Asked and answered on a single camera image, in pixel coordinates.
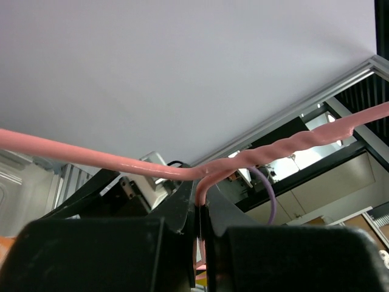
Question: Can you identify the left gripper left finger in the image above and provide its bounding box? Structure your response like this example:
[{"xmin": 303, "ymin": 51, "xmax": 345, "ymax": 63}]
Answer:
[{"xmin": 1, "ymin": 181, "xmax": 196, "ymax": 291}]

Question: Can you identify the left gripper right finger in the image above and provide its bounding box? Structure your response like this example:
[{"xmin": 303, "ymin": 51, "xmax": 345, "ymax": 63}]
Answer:
[{"xmin": 203, "ymin": 186, "xmax": 388, "ymax": 291}]

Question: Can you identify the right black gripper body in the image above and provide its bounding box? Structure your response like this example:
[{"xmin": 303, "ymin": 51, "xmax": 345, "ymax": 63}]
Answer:
[{"xmin": 43, "ymin": 169, "xmax": 151, "ymax": 219}]

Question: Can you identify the pink hanger with orange trousers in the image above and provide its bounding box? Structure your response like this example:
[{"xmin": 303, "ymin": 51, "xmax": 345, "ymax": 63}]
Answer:
[{"xmin": 0, "ymin": 102, "xmax": 389, "ymax": 274}]

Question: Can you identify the clear plastic bin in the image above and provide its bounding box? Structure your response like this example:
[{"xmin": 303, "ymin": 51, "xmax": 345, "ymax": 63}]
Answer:
[{"xmin": 1, "ymin": 150, "xmax": 92, "ymax": 237}]

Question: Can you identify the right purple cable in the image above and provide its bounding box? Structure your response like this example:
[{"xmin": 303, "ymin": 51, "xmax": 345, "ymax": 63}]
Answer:
[{"xmin": 250, "ymin": 166, "xmax": 277, "ymax": 225}]

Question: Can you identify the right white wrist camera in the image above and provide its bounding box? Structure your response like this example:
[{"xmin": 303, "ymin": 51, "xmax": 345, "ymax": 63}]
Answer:
[{"xmin": 140, "ymin": 151, "xmax": 172, "ymax": 210}]

